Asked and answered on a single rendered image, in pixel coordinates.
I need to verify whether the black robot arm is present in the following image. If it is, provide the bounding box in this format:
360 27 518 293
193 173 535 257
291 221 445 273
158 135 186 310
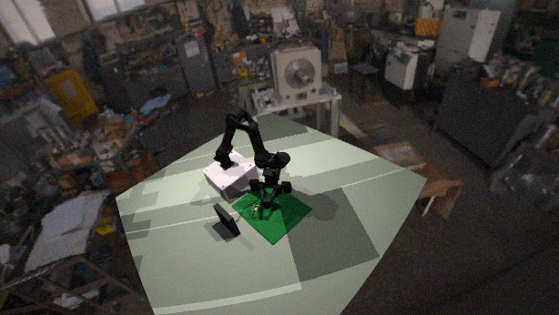
214 107 290 182

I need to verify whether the green circuit board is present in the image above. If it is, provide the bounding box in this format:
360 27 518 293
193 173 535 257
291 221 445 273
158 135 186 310
231 190 312 245

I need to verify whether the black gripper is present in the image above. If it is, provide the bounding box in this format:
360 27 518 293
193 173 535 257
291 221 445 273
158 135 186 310
249 178 292 203

